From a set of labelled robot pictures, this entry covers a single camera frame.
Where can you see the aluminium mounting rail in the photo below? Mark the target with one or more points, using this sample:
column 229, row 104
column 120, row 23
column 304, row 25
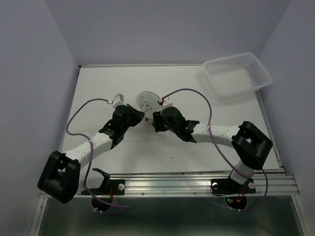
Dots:
column 194, row 185

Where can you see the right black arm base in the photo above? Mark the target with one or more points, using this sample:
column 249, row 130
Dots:
column 233, row 184

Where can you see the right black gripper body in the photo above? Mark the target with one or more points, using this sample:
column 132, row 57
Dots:
column 171, row 128

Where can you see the white plastic basket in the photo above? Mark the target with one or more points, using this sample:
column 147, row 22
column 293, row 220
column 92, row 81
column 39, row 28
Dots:
column 237, row 75

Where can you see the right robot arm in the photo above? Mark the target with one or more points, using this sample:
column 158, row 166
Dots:
column 251, row 145

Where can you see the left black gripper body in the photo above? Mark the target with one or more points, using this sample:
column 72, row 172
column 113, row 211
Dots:
column 126, row 126

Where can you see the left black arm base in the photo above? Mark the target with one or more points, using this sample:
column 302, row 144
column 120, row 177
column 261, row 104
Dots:
column 108, row 186

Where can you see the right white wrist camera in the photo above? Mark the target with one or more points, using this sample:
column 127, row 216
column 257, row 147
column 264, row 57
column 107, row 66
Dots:
column 165, row 102

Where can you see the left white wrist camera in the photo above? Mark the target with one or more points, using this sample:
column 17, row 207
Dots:
column 118, row 100

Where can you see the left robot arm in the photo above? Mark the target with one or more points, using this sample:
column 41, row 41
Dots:
column 60, row 176

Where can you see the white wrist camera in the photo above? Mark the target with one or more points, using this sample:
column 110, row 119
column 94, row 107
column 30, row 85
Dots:
column 165, row 102
column 118, row 100

